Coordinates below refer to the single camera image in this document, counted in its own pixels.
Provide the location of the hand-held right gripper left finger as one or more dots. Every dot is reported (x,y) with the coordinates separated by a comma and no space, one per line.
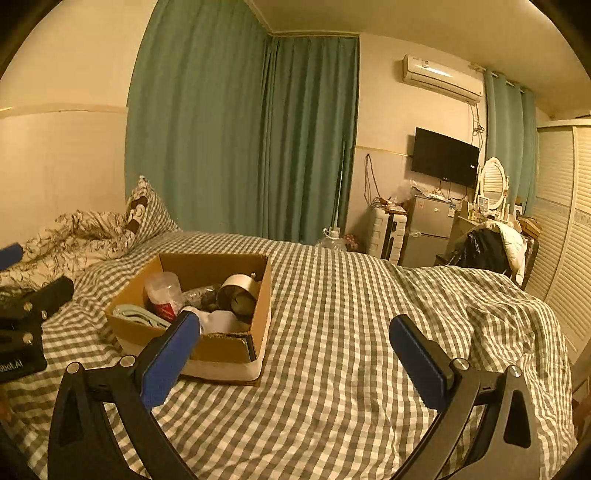
(168,364)

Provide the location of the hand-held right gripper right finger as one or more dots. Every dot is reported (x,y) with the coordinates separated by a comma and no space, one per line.
(415,364)

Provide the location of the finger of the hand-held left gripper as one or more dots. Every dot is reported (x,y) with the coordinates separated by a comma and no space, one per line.
(46,295)
(10,256)

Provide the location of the cardboard box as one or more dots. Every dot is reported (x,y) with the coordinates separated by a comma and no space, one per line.
(231,353)

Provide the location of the white sock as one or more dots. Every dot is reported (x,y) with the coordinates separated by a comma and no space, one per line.
(221,321)

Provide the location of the clear plastic cup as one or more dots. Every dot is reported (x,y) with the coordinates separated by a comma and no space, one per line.
(164,295)

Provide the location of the round tape roll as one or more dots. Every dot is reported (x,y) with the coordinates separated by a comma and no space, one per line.
(235,295)

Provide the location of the floral white quilt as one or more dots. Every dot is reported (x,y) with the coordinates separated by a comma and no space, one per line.
(78,235)

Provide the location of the brown patterned pillow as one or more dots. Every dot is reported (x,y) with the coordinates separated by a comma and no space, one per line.
(138,207)

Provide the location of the black jacket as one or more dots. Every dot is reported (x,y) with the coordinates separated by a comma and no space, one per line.
(480,251)

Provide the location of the small silver fridge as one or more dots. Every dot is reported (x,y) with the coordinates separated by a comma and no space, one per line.
(427,230)

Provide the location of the white suitcase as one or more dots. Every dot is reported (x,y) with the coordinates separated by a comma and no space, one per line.
(385,233)

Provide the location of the wooden dresser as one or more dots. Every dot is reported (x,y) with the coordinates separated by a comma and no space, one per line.
(464,226)

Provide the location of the clear water bottle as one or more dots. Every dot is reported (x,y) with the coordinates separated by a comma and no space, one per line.
(332,242)

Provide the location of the white jacket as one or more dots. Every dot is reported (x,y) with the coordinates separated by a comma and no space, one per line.
(512,249)

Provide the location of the clear plastic bag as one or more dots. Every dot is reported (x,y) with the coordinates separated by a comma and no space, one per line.
(408,191)

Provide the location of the white mop pole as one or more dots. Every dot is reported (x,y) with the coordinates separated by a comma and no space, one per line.
(340,184)

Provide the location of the white oval mirror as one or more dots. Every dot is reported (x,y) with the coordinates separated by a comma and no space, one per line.
(493,182)

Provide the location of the white slatted wardrobe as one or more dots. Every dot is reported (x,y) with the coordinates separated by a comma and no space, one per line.
(563,230)

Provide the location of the wide green curtain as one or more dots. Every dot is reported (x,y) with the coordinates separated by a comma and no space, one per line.
(194,115)

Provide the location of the narrow green curtain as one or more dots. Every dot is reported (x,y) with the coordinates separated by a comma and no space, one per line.
(508,138)

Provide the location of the dark green curtain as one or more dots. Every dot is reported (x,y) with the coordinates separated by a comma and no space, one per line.
(309,138)

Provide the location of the white air conditioner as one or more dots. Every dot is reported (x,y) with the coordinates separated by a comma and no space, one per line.
(441,78)

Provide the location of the black wall television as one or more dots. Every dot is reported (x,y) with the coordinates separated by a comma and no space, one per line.
(443,157)

